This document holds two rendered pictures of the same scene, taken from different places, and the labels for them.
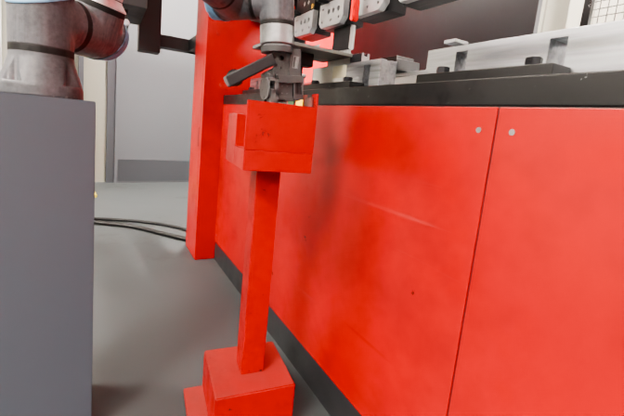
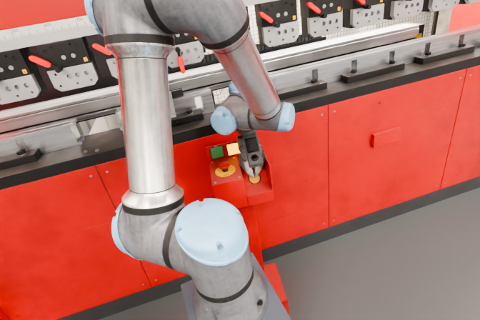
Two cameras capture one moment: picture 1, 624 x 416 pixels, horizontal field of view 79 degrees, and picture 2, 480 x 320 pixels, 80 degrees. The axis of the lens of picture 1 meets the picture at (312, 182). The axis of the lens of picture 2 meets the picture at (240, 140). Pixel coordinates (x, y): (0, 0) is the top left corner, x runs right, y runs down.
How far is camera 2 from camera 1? 1.25 m
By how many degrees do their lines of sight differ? 69
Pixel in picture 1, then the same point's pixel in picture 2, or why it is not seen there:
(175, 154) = not seen: outside the picture
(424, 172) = (301, 138)
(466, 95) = (313, 103)
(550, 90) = (343, 96)
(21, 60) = (256, 282)
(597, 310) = (363, 144)
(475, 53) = (281, 78)
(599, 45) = (327, 71)
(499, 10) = not seen: hidden behind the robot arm
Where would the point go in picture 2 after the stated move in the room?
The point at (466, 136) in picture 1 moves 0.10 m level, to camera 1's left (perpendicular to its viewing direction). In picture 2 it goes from (317, 118) to (316, 128)
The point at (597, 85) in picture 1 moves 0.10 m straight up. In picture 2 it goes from (356, 91) to (356, 68)
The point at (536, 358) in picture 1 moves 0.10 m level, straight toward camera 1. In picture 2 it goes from (351, 165) to (371, 172)
